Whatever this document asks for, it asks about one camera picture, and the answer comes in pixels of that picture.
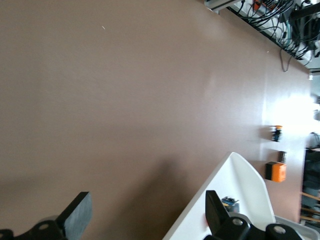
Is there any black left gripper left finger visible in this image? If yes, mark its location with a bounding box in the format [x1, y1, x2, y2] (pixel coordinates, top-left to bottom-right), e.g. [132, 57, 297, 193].
[0, 191, 93, 240]

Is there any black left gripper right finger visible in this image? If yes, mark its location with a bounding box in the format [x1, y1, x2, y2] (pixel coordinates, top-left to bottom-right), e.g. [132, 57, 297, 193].
[203, 190, 252, 240]

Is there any red push button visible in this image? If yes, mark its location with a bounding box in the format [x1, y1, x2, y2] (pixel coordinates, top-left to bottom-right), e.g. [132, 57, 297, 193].
[219, 195, 241, 214]

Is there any white plastic drawer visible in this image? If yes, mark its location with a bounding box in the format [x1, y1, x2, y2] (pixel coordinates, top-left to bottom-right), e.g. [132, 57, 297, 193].
[161, 151, 277, 240]

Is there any yellow push button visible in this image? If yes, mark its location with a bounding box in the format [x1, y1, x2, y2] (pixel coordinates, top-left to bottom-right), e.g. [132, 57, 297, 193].
[269, 124, 284, 143]

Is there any orange box with hole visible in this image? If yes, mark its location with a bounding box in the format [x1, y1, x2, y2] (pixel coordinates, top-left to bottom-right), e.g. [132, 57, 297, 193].
[264, 161, 288, 184]

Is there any black looped cable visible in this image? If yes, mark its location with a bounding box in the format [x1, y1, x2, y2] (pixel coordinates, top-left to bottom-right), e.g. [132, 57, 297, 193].
[279, 46, 295, 73]

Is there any tangled black cable bundle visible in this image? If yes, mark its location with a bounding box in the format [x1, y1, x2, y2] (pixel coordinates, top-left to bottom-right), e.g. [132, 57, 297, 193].
[224, 0, 320, 61]

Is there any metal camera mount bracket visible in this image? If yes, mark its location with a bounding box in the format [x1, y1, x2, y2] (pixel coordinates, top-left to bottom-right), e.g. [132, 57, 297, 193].
[204, 0, 237, 11]

